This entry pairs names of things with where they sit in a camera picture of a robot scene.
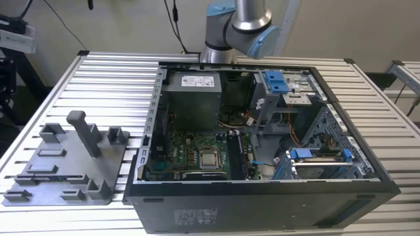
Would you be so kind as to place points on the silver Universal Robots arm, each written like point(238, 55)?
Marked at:
point(242, 32)

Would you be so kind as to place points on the black RAM slot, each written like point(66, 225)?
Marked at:
point(232, 157)
point(236, 157)
point(240, 157)

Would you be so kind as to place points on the black slanted stand bar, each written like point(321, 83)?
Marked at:
point(30, 73)

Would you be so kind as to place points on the black furniture piece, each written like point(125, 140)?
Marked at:
point(29, 105)

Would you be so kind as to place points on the black table corner cap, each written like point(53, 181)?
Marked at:
point(349, 61)
point(82, 52)
point(397, 62)

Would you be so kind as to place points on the gray plastic parts rack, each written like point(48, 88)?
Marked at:
point(72, 162)

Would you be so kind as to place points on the black hanging rod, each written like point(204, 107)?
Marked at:
point(89, 5)

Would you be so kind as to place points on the gray power supply unit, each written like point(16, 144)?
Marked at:
point(193, 105)

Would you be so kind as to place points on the green motherboard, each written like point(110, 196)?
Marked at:
point(177, 150)

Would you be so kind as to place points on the CPU socket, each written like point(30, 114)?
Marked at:
point(197, 159)

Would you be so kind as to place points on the silver CPU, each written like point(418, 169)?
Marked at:
point(208, 159)

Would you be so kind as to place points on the black graphics card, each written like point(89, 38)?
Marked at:
point(202, 175)

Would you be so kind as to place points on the gray metal drive cage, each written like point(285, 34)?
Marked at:
point(266, 108)

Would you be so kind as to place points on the blue plastic drive latch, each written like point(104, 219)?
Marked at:
point(274, 82)

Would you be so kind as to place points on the black open PC case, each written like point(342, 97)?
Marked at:
point(262, 204)

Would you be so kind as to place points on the hard disk in blue carrier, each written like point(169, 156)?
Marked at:
point(301, 154)

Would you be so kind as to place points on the small black box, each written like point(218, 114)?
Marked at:
point(380, 79)

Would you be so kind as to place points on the metal slat side table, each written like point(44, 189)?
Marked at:
point(406, 73)

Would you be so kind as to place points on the black plastic duct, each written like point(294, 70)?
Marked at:
point(232, 77)

